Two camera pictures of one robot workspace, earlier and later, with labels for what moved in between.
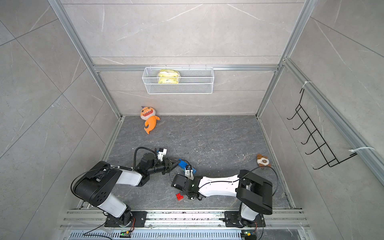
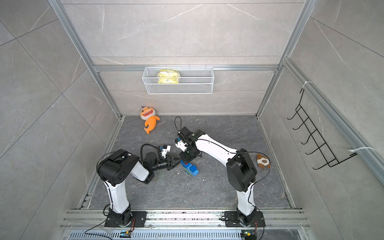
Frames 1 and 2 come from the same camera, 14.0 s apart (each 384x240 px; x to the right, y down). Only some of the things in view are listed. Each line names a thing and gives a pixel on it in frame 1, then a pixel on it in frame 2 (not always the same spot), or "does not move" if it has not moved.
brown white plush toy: [262, 160] does not move
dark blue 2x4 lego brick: [182, 164] does not move
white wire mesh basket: [178, 80] does not move
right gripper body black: [186, 193] to [188, 155]
